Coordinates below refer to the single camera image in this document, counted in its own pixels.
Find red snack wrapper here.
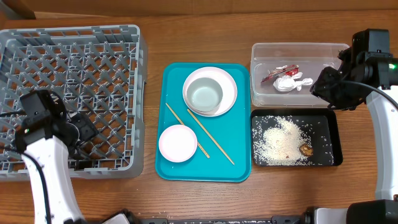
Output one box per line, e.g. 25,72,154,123
261,65,299,83

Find brown food piece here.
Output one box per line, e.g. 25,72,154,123
299,144,313,157

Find white rice grains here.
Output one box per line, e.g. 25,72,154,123
251,115,335,166

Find pink bowl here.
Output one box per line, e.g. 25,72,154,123
158,124,198,163

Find white round plate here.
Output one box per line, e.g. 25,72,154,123
184,67,238,117

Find wooden chopstick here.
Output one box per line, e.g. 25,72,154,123
187,109,235,165
165,103,210,159

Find grey bowl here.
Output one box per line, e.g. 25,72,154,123
183,78,223,113

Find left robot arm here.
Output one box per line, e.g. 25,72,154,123
15,90,99,223

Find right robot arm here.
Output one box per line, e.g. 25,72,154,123
302,29,397,224

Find black waste tray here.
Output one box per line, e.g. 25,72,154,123
251,108,343,167

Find clear plastic bin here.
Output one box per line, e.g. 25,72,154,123
250,42,348,108

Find grey plastic dish rack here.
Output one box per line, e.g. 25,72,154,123
1,25,147,181

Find teal serving tray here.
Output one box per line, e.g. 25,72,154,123
155,62,252,182

